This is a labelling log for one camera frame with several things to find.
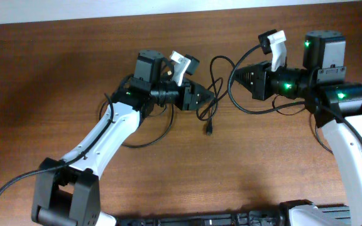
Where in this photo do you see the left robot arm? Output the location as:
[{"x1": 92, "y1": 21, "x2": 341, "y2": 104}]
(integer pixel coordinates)
[{"x1": 31, "y1": 50, "x2": 214, "y2": 226}]

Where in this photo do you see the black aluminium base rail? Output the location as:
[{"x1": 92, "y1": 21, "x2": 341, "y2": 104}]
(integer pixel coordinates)
[{"x1": 114, "y1": 205, "x2": 352, "y2": 226}]

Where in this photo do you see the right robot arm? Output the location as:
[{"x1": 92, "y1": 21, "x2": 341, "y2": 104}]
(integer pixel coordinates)
[{"x1": 228, "y1": 30, "x2": 362, "y2": 225}]

